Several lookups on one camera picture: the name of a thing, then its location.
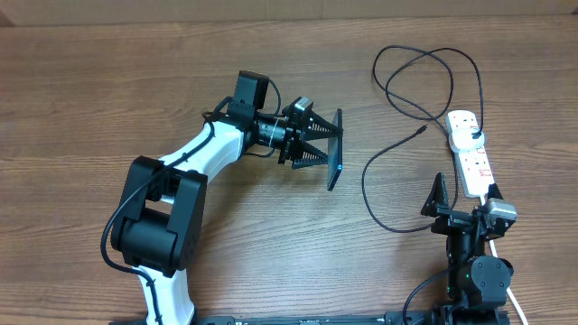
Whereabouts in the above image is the black USB charging cable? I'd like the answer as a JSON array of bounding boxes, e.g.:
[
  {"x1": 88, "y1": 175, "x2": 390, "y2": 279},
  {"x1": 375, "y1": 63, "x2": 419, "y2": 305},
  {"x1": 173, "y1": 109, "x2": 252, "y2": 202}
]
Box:
[{"x1": 360, "y1": 44, "x2": 485, "y2": 235}]

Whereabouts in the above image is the white power strip cord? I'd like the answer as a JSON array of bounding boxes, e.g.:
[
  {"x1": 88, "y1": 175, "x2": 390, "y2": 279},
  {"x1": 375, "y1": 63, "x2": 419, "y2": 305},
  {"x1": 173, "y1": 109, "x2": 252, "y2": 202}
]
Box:
[{"x1": 478, "y1": 194, "x2": 529, "y2": 325}]

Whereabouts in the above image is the blue Galaxy smartphone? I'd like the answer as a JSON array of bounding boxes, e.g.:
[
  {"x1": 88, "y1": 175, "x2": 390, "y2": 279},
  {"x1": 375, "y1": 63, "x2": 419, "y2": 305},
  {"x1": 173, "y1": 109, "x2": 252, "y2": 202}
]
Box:
[{"x1": 327, "y1": 108, "x2": 343, "y2": 191}]

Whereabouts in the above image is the white power strip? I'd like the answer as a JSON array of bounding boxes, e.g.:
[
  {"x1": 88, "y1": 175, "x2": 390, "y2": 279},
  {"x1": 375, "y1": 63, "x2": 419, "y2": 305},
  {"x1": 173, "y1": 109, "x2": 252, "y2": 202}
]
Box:
[{"x1": 445, "y1": 110, "x2": 495, "y2": 198}]

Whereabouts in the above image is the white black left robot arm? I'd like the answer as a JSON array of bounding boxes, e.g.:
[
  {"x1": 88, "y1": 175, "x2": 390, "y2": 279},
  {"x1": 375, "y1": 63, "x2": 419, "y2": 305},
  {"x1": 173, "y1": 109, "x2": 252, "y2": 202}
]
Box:
[{"x1": 100, "y1": 70, "x2": 343, "y2": 324}]

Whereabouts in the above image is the white charger plug adapter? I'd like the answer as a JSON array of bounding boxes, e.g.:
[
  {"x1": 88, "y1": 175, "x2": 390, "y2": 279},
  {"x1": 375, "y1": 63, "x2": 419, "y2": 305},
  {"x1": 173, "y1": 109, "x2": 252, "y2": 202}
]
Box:
[{"x1": 449, "y1": 128, "x2": 485, "y2": 153}]

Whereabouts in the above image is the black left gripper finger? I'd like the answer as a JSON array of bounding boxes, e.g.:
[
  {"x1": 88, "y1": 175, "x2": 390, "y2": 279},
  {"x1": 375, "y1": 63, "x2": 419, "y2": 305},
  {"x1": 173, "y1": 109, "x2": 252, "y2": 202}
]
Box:
[
  {"x1": 291, "y1": 142, "x2": 328, "y2": 170},
  {"x1": 306, "y1": 110, "x2": 342, "y2": 141}
]

